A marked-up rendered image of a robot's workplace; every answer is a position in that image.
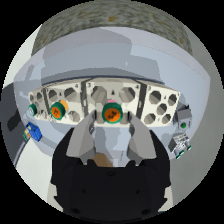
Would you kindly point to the white tube rack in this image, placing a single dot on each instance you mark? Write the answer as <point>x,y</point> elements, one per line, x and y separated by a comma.
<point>172,146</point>

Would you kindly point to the blue tube rack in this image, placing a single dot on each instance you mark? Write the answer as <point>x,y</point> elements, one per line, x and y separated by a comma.
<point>36,132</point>

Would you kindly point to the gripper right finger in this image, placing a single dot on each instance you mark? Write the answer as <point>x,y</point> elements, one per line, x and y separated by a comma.
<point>146,149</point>

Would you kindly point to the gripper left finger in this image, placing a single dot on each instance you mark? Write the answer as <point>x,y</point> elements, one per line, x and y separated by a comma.
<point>76,147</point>

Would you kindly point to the cream tube adapter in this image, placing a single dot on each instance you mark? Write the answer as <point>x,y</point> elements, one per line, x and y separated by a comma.
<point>114,89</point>
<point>34,96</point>
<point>157,104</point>
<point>75,97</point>

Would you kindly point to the light grey flat mat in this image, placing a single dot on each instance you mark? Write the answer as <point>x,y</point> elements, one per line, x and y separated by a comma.
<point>119,59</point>

